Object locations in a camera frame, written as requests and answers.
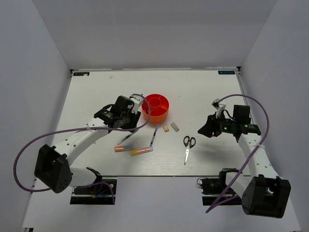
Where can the green pen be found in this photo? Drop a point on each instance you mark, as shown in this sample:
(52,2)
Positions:
(126,137)

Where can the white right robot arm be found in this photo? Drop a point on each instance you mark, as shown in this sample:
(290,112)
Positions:
(263,193)

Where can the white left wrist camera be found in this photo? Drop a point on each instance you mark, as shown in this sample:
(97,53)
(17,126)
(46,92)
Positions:
(138,101)

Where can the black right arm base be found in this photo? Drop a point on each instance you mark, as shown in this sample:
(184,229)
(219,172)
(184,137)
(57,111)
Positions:
(212,187)

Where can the corner table label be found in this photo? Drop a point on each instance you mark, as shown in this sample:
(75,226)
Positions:
(226,72)
(81,73)

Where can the beige eraser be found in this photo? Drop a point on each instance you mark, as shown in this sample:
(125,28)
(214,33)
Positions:
(166,129)

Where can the right corner table label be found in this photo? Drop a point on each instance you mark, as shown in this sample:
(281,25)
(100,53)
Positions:
(226,72)

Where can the blue clear pen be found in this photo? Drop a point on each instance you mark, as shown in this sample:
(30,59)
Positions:
(153,137)

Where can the orange round compartment container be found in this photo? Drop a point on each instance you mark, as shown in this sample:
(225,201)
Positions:
(159,108)

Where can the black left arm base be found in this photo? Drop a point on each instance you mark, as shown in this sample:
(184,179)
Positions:
(102,194)

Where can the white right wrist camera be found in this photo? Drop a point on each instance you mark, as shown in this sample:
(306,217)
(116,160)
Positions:
(219,106)

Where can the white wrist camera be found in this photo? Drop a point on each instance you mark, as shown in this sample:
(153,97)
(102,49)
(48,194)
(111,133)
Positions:
(138,101)
(219,106)

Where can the left corner table label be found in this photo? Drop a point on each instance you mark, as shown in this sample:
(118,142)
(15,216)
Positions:
(81,73)

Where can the grey white eraser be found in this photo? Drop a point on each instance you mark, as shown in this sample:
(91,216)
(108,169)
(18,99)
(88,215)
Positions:
(174,126)

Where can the black handled scissors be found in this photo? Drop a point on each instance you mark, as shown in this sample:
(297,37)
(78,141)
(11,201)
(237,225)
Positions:
(188,142)

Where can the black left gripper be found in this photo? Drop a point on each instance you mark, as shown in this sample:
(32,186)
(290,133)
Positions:
(135,119)

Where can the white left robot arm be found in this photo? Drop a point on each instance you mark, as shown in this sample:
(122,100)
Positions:
(53,166)

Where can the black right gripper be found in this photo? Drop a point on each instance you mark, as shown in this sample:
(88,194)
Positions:
(211,125)

